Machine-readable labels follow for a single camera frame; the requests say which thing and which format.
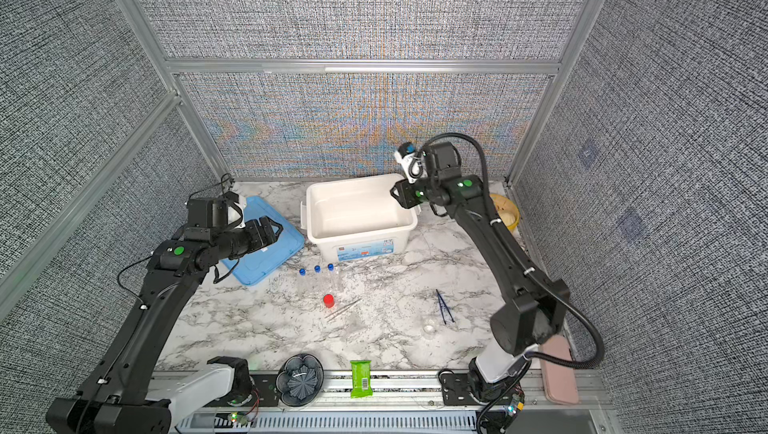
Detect bamboo steamer basket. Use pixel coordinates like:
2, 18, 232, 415
490, 194, 520, 232

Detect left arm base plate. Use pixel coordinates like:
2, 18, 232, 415
225, 373, 279, 407

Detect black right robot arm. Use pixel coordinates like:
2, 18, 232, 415
390, 142, 579, 403

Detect pink pouch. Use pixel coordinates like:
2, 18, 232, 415
540, 335, 580, 405

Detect red bottle cap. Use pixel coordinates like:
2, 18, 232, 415
323, 294, 335, 308

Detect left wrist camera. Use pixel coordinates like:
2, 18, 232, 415
186, 194, 244, 231

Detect black corrugated cable hose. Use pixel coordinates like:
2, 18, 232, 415
417, 132, 606, 370

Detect blue capped test tube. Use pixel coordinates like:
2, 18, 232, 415
313, 265, 324, 291
327, 263, 338, 292
296, 268, 309, 295

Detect clear test tube rack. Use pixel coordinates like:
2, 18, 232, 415
297, 264, 340, 298

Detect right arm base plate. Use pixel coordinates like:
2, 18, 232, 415
437, 370, 486, 407

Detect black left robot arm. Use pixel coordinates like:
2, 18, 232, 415
45, 216, 283, 433

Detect white plastic storage bin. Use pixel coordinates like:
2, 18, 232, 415
301, 174, 421, 264

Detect blue plastic bin lid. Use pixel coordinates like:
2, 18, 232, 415
222, 196, 305, 287

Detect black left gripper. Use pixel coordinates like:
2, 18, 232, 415
216, 214, 284, 261

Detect metal tweezers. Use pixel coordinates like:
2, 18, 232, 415
326, 299, 361, 321

